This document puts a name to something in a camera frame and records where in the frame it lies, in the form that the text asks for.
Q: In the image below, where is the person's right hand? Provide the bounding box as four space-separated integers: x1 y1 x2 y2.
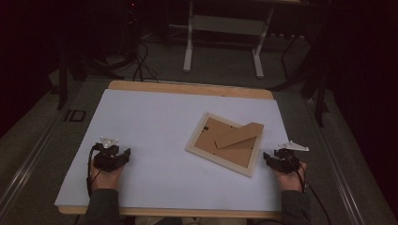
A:
271 160 309 192

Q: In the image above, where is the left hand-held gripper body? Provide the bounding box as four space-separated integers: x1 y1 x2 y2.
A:
92 136 125 173

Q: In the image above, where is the person's left hand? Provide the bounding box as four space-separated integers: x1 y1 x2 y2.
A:
89 159 127 192

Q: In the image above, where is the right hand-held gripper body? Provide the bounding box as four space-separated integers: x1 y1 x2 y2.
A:
271 141 310 175

